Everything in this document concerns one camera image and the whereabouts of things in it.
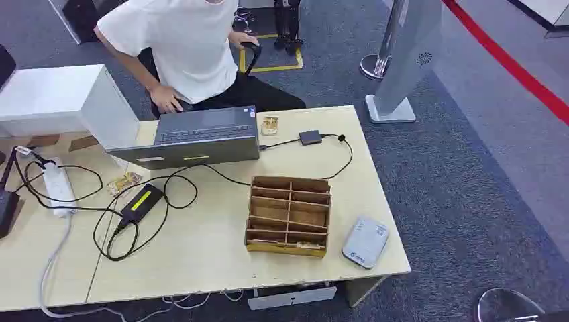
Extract person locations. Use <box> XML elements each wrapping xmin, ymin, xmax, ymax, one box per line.
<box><xmin>93</xmin><ymin>0</ymin><xmax>307</xmax><ymax>120</ymax></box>

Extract grey desk leg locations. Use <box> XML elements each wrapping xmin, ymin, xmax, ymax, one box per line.
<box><xmin>344</xmin><ymin>275</ymin><xmax>389</xmax><ymax>309</ymax></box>

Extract white cabinet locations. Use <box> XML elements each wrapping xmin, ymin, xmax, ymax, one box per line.
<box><xmin>0</xmin><ymin>64</ymin><xmax>142</xmax><ymax>150</ymax></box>

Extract clear wrapped card packet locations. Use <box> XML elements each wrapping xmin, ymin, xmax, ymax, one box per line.
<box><xmin>106</xmin><ymin>172</ymin><xmax>144</xmax><ymax>197</ymax></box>

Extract white flat router device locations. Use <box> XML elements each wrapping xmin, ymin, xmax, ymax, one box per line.
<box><xmin>341</xmin><ymin>217</ymin><xmax>391</xmax><ymax>270</ymax></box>

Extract black hub cable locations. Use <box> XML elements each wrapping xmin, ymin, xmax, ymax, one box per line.
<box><xmin>258</xmin><ymin>132</ymin><xmax>354</xmax><ymax>181</ymax></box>

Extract black box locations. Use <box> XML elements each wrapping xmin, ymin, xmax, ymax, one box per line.
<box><xmin>48</xmin><ymin>0</ymin><xmax>129</xmax><ymax>46</ymax></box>

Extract black power brick cable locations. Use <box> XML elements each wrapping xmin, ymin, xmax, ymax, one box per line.
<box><xmin>92</xmin><ymin>163</ymin><xmax>252</xmax><ymax>262</ymax></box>

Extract white power strip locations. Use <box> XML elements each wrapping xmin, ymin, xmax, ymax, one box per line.
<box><xmin>42</xmin><ymin>156</ymin><xmax>78</xmax><ymax>219</ymax></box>

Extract grey sign stand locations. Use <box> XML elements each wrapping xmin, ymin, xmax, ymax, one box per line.
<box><xmin>364</xmin><ymin>0</ymin><xmax>446</xmax><ymax>124</ymax></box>

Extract black stand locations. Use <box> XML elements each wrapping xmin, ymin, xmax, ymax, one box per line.
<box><xmin>0</xmin><ymin>147</ymin><xmax>24</xmax><ymax>240</ymax></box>

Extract round chrome base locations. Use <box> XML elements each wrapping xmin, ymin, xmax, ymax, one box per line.
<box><xmin>472</xmin><ymin>288</ymin><xmax>547</xmax><ymax>322</ymax></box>

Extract black chair armrest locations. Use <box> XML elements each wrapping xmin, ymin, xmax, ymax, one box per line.
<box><xmin>241</xmin><ymin>41</ymin><xmax>262</xmax><ymax>77</ymax></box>

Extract thin white cables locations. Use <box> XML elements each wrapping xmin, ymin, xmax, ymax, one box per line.
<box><xmin>133</xmin><ymin>288</ymin><xmax>245</xmax><ymax>322</ymax></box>

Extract person's right hand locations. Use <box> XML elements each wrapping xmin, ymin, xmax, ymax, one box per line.
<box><xmin>150</xmin><ymin>84</ymin><xmax>184</xmax><ymax>115</ymax></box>

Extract black power brick yellow label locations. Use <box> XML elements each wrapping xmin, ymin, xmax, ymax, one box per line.
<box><xmin>119</xmin><ymin>183</ymin><xmax>164</xmax><ymax>226</ymax></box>

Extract black plug cable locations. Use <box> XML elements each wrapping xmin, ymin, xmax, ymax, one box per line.
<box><xmin>12</xmin><ymin>150</ymin><xmax>123</xmax><ymax>215</ymax></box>

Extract grey metal desk bracket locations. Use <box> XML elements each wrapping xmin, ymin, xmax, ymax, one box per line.
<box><xmin>247</xmin><ymin>285</ymin><xmax>338</xmax><ymax>311</ymax></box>

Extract wooden card box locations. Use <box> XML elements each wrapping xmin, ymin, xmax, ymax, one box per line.
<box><xmin>244</xmin><ymin>176</ymin><xmax>333</xmax><ymax>259</ymax></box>

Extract small black adapter hub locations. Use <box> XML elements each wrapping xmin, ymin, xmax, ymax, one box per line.
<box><xmin>299</xmin><ymin>129</ymin><xmax>323</xmax><ymax>146</ymax></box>

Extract grey laptop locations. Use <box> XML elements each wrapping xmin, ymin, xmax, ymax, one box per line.
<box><xmin>105</xmin><ymin>105</ymin><xmax>261</xmax><ymax>171</ymax></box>

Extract white power strip cable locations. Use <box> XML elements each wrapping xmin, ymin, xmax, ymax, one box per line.
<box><xmin>39</xmin><ymin>214</ymin><xmax>131</xmax><ymax>322</ymax></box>

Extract chrome stanchion post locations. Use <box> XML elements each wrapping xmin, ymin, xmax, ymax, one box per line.
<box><xmin>359</xmin><ymin>0</ymin><xmax>407</xmax><ymax>81</ymax></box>

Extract brown cardboard piece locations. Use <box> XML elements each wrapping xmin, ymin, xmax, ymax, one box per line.
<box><xmin>25</xmin><ymin>133</ymin><xmax>61</xmax><ymax>148</ymax></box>
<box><xmin>68</xmin><ymin>135</ymin><xmax>100</xmax><ymax>154</ymax></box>

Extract black robot legs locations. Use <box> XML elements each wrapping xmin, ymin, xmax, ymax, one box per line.
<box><xmin>272</xmin><ymin>0</ymin><xmax>306</xmax><ymax>57</ymax></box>

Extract person's left hand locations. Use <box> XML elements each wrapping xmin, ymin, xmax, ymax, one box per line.
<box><xmin>228</xmin><ymin>31</ymin><xmax>260</xmax><ymax>50</ymax></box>

